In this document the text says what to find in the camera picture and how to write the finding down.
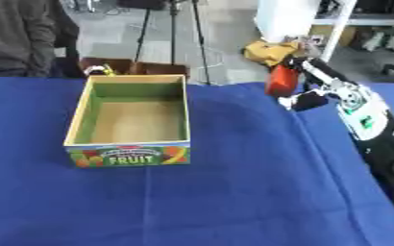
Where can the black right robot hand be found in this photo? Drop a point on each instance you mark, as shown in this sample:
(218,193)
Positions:
(312,71)

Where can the red toy fruit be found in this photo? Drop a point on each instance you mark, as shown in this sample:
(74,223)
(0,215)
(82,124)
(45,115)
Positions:
(280,80)

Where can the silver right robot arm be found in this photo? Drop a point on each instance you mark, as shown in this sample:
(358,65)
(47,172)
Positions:
(374,128)

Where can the cardboard box green inside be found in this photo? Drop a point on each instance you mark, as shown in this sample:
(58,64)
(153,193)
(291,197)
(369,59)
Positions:
(128,155)

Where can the yellow cloth bag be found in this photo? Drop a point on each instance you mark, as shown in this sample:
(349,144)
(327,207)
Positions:
(268,52)

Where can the white panel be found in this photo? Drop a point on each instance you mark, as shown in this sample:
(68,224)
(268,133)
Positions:
(284,17)

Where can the black tripod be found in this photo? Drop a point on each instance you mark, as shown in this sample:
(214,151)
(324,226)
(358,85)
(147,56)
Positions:
(173,32)

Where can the brown wooden crate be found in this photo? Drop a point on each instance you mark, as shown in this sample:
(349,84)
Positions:
(160,68)

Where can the person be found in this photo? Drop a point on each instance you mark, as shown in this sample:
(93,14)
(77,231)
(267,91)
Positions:
(16,35)

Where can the white shelf frame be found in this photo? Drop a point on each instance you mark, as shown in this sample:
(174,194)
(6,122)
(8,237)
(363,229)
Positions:
(340,25)

